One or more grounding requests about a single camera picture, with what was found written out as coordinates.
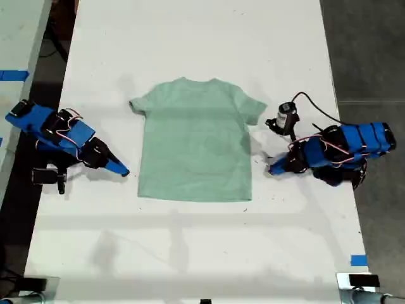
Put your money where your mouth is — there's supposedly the pale green T-shirt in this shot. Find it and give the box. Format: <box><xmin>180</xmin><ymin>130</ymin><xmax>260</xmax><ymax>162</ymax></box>
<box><xmin>128</xmin><ymin>77</ymin><xmax>268</xmax><ymax>201</ymax></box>

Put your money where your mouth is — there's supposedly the long blue tape strip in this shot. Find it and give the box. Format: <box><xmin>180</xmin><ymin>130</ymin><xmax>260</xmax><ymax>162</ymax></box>
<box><xmin>0</xmin><ymin>70</ymin><xmax>30</xmax><ymax>82</ymax></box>

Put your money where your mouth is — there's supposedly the square blue tape piece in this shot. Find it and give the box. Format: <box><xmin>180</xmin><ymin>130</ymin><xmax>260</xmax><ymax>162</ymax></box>
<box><xmin>350</xmin><ymin>254</ymin><xmax>369</xmax><ymax>267</ymax></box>

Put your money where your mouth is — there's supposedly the small black box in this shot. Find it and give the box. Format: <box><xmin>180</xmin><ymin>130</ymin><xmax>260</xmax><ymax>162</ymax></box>
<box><xmin>23</xmin><ymin>277</ymin><xmax>48</xmax><ymax>291</ymax></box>
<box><xmin>348</xmin><ymin>274</ymin><xmax>380</xmax><ymax>288</ymax></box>

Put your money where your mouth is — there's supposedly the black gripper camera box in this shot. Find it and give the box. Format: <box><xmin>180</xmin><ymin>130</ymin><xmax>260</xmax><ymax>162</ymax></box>
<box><xmin>32</xmin><ymin>167</ymin><xmax>59</xmax><ymax>185</ymax></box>
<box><xmin>265</xmin><ymin>101</ymin><xmax>301</xmax><ymax>136</ymax></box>

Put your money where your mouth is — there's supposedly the black camera cable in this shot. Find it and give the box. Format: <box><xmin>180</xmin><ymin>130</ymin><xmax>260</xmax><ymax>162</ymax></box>
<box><xmin>290</xmin><ymin>91</ymin><xmax>344</xmax><ymax>125</ymax></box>

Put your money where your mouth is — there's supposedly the thin black floor cable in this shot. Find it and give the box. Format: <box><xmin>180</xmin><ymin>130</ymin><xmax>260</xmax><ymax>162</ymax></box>
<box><xmin>39</xmin><ymin>37</ymin><xmax>70</xmax><ymax>63</ymax></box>

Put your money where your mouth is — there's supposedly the shiny metal bracket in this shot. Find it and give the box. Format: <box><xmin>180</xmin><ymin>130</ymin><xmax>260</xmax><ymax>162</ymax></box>
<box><xmin>18</xmin><ymin>275</ymin><xmax>61</xmax><ymax>299</ymax></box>
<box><xmin>335</xmin><ymin>272</ymin><xmax>383</xmax><ymax>291</ymax></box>

